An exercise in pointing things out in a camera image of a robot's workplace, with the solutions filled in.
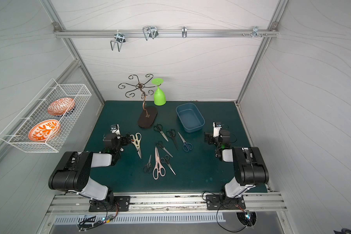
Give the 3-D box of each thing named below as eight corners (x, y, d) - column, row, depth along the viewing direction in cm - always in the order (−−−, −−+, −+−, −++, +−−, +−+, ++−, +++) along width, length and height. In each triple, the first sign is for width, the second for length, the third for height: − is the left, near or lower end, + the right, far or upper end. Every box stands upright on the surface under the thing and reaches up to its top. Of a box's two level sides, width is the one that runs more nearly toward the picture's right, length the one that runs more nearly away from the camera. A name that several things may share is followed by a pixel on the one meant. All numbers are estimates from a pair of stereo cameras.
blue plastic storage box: (185, 137, 104) (186, 130, 97) (174, 113, 119) (174, 105, 112) (206, 131, 108) (208, 123, 101) (193, 108, 123) (194, 100, 116)
